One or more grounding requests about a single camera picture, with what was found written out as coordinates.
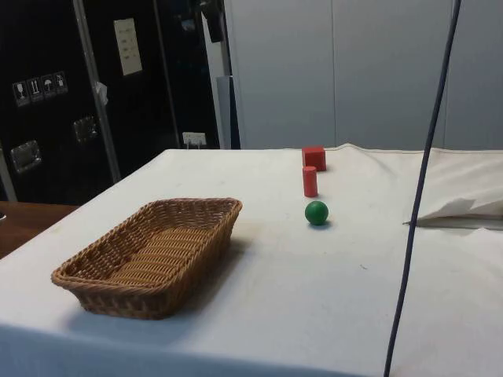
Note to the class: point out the green ball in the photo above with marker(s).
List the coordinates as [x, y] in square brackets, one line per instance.
[316, 213]

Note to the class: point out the red cylinder block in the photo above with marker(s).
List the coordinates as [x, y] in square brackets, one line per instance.
[310, 182]

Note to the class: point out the brown wicker basket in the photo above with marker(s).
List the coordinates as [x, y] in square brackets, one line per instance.
[165, 251]

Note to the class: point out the red cube block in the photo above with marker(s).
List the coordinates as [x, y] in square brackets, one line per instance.
[314, 158]

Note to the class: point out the pale grey lockers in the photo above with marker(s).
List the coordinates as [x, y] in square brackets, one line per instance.
[373, 74]

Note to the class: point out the black cabinet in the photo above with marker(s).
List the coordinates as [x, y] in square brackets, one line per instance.
[51, 118]

